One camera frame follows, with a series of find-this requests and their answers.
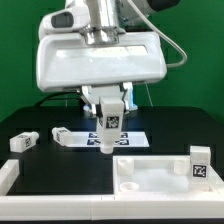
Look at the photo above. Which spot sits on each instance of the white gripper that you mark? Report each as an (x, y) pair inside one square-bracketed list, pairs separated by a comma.
[(82, 46)]

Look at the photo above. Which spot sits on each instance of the white square tabletop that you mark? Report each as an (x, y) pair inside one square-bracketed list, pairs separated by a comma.
[(157, 174)]

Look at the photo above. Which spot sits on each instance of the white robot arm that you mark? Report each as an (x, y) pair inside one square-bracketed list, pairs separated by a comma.
[(129, 13)]

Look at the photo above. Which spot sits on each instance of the white sheet with fiducial tags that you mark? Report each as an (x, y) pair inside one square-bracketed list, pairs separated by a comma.
[(90, 139)]

